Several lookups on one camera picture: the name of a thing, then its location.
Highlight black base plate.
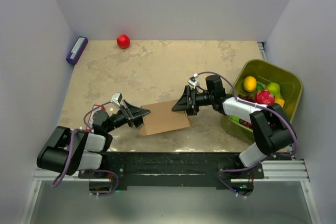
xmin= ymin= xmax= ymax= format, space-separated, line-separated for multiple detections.
xmin=79 ymin=152 xmax=264 ymax=191

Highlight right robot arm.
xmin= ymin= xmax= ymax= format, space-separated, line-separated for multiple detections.
xmin=172 ymin=71 xmax=297 ymax=178

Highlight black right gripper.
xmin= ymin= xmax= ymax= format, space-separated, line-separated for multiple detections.
xmin=172 ymin=85 xmax=214 ymax=116

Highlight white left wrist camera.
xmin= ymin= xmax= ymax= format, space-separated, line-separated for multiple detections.
xmin=110 ymin=92 xmax=123 ymax=109

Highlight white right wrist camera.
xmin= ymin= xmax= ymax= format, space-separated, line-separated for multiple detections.
xmin=187 ymin=73 xmax=200 ymax=90

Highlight pink dragon fruit toy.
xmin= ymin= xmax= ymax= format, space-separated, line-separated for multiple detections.
xmin=254 ymin=90 xmax=275 ymax=105

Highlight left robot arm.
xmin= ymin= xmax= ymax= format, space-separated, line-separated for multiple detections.
xmin=36 ymin=100 xmax=151 ymax=178

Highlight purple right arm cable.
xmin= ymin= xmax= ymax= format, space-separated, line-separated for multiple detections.
xmin=195 ymin=71 xmax=300 ymax=159

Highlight yellow toy lemon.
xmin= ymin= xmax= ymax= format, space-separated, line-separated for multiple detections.
xmin=274 ymin=98 xmax=285 ymax=108

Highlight purple rectangular box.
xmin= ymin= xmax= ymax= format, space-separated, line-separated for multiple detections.
xmin=66 ymin=36 xmax=88 ymax=66

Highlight orange toy fruit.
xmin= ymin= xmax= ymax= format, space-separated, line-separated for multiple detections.
xmin=243 ymin=76 xmax=257 ymax=92

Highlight brown cardboard box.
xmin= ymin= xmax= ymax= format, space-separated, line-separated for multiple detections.
xmin=139 ymin=100 xmax=192 ymax=136

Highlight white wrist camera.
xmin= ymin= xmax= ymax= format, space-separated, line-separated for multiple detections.
xmin=187 ymin=73 xmax=200 ymax=90
xmin=110 ymin=92 xmax=123 ymax=109

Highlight green toy pear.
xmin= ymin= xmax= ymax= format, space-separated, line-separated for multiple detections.
xmin=266 ymin=82 xmax=281 ymax=98

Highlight red rectangular packet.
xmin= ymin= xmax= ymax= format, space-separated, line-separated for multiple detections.
xmin=86 ymin=104 xmax=106 ymax=131

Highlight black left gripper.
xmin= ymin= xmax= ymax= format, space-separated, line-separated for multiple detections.
xmin=105 ymin=100 xmax=150 ymax=133

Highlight dark red toy grapes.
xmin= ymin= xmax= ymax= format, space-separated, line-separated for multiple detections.
xmin=238 ymin=94 xmax=254 ymax=102

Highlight bright green toy vegetable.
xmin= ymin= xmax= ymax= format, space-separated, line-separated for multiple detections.
xmin=229 ymin=115 xmax=240 ymax=123

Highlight red apple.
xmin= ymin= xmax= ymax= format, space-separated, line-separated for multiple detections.
xmin=117 ymin=34 xmax=131 ymax=49

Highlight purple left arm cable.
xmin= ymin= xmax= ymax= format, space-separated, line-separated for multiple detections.
xmin=50 ymin=100 xmax=112 ymax=188

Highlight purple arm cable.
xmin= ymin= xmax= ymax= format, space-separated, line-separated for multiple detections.
xmin=195 ymin=71 xmax=300 ymax=159
xmin=50 ymin=100 xmax=112 ymax=188

